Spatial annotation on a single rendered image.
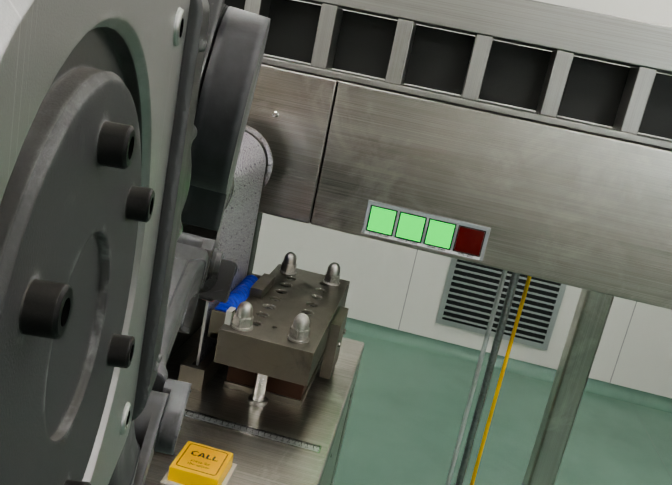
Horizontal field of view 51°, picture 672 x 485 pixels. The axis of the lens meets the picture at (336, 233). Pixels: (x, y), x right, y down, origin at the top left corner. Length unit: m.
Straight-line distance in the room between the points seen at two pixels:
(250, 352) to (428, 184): 0.51
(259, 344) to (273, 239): 2.82
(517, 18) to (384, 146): 0.34
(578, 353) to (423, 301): 2.30
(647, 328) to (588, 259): 2.64
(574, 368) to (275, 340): 0.80
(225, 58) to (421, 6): 1.14
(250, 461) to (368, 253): 2.87
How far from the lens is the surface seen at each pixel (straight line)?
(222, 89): 0.27
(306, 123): 1.42
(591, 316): 1.67
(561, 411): 1.75
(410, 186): 1.41
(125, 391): 0.18
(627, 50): 1.43
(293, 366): 1.15
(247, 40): 0.28
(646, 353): 4.14
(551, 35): 1.40
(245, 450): 1.10
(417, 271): 3.87
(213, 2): 0.28
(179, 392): 0.64
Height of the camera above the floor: 1.50
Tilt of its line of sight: 15 degrees down
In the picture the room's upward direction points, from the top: 12 degrees clockwise
